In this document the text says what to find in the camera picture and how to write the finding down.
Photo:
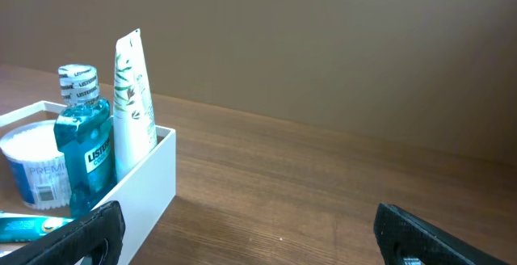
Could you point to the red Colgate toothpaste tube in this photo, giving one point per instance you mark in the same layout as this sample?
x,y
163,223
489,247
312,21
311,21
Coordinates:
x,y
17,228

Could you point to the blue mouthwash bottle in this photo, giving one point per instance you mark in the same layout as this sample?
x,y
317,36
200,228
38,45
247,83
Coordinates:
x,y
83,134

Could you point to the white cardboard box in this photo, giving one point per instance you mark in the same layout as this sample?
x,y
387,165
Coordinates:
x,y
146,192

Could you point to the white cotton swab jar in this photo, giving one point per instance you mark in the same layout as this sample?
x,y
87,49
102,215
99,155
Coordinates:
x,y
37,165

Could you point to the white lotion tube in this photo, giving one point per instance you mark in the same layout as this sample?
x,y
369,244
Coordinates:
x,y
134,127

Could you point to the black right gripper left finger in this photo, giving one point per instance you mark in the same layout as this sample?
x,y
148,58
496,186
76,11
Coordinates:
x,y
96,237

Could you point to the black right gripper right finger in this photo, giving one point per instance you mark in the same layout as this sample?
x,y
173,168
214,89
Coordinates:
x,y
404,239

